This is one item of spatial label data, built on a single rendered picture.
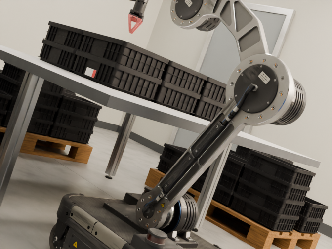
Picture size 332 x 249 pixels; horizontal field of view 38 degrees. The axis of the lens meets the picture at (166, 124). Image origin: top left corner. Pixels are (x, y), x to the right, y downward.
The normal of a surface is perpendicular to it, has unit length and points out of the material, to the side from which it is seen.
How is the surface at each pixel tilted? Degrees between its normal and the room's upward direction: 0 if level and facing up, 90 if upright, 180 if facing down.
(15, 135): 90
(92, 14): 90
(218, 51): 90
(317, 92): 90
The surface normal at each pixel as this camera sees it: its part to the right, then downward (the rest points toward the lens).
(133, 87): 0.62, 0.27
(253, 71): -0.65, -0.19
